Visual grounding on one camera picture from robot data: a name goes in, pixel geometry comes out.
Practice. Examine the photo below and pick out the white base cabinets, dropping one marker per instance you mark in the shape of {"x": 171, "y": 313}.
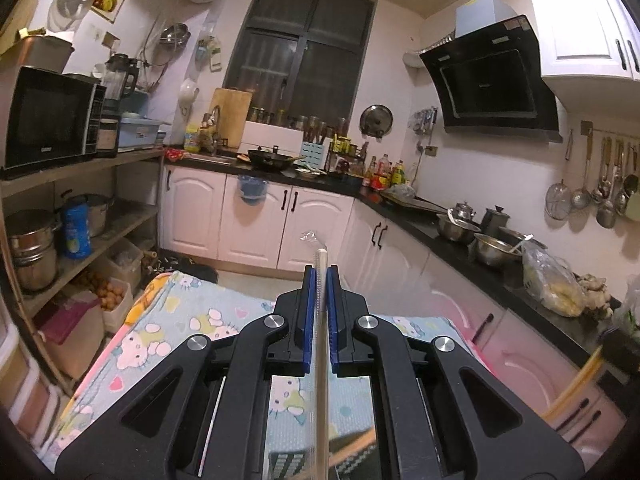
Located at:
{"x": 255, "y": 225}

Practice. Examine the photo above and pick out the wooden chopstick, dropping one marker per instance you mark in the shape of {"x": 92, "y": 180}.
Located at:
{"x": 357, "y": 445}
{"x": 570, "y": 385}
{"x": 321, "y": 310}

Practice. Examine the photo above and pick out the small steel pot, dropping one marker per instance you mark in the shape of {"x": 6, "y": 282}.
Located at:
{"x": 99, "y": 215}

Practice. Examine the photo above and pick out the blue plastic crate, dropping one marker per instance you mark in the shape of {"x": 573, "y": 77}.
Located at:
{"x": 140, "y": 134}

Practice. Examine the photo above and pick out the grey lidded container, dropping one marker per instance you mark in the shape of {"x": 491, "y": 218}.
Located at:
{"x": 42, "y": 55}

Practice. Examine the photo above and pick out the steel pitcher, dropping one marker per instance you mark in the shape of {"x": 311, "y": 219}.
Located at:
{"x": 494, "y": 222}

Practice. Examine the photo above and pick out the cartoon cat printed blanket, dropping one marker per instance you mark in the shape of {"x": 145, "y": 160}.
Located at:
{"x": 200, "y": 305}

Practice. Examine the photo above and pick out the hanging grater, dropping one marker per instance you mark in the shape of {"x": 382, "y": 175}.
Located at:
{"x": 212, "y": 55}

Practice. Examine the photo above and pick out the white wall cabinet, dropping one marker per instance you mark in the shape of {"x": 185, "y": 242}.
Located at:
{"x": 580, "y": 25}

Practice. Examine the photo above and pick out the wooden cutting board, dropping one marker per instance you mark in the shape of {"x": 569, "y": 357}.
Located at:
{"x": 230, "y": 115}

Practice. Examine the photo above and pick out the metal baking tray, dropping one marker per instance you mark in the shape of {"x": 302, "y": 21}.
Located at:
{"x": 415, "y": 201}

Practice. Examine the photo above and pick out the dark framed window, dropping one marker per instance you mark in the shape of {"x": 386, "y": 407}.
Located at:
{"x": 300, "y": 55}

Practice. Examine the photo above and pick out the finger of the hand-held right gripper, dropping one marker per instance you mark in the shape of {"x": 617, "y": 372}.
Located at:
{"x": 622, "y": 352}

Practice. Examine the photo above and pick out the steel stockpot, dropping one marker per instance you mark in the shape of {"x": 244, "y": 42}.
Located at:
{"x": 32, "y": 255}

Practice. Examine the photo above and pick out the blue plastic bag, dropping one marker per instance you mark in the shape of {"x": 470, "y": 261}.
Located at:
{"x": 251, "y": 189}

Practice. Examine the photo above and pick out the light blue knife block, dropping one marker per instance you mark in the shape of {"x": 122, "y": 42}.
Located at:
{"x": 313, "y": 154}

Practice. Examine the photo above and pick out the hanging steel colander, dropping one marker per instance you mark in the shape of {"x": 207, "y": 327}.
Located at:
{"x": 175, "y": 35}

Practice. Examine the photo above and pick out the steel faucet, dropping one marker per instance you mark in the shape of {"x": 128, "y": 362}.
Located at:
{"x": 215, "y": 125}

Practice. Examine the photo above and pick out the brass wall socket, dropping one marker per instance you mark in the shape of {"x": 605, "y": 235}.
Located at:
{"x": 431, "y": 151}

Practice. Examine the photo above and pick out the black microwave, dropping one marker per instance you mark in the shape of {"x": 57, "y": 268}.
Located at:
{"x": 45, "y": 120}

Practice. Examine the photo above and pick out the black wok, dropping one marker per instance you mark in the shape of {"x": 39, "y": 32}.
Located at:
{"x": 272, "y": 159}

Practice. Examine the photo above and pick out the black blender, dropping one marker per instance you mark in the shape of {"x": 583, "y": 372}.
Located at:
{"x": 120, "y": 80}

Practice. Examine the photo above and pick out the blue canister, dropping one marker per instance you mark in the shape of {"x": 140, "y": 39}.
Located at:
{"x": 76, "y": 232}

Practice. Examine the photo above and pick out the round steel pot lid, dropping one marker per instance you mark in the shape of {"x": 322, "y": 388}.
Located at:
{"x": 376, "y": 121}

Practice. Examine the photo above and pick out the pink cardboard box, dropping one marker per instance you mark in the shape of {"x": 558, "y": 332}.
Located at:
{"x": 70, "y": 330}

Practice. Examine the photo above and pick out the steel kettle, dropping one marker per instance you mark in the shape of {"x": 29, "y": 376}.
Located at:
{"x": 463, "y": 211}

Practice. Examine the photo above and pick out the row of glass jars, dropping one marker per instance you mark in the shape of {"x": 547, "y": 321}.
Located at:
{"x": 305, "y": 122}

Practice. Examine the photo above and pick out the red packet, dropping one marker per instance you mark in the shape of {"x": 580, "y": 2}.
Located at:
{"x": 176, "y": 155}

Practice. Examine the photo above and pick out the white plastic drawer unit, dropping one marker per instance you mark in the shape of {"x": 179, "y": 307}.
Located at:
{"x": 22, "y": 380}

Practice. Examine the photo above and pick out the brown canister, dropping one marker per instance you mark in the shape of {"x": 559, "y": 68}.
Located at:
{"x": 108, "y": 137}

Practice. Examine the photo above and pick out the black range hood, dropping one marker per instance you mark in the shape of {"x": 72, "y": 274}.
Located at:
{"x": 487, "y": 80}

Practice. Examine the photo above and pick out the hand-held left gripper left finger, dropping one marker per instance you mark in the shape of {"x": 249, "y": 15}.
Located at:
{"x": 310, "y": 320}

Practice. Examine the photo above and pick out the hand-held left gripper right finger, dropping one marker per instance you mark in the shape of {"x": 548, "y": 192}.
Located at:
{"x": 334, "y": 320}

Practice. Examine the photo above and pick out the steel mixing bowl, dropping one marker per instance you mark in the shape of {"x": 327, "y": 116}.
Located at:
{"x": 457, "y": 232}
{"x": 495, "y": 252}

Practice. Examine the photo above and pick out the row of hanging steel utensils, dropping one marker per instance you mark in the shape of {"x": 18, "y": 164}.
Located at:
{"x": 606, "y": 210}

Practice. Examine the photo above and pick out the glass pot lid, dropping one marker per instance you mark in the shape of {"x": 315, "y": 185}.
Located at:
{"x": 74, "y": 0}

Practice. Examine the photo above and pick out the wooden shelf rack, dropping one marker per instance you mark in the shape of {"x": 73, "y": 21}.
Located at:
{"x": 75, "y": 165}

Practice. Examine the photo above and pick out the row of condiment bottles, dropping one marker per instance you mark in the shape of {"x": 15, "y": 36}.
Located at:
{"x": 385, "y": 172}

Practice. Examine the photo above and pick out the hanging small kitchen tools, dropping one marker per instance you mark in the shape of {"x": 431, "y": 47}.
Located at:
{"x": 426, "y": 121}

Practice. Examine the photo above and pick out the white box of potatoes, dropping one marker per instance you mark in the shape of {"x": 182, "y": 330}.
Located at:
{"x": 112, "y": 300}

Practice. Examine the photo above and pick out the yellow dish soap bottle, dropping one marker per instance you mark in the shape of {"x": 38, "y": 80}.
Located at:
{"x": 192, "y": 140}

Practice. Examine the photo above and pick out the ginger root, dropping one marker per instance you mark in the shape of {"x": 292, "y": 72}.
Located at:
{"x": 595, "y": 297}

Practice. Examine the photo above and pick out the clear plastic food bag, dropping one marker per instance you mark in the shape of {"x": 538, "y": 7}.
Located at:
{"x": 552, "y": 285}

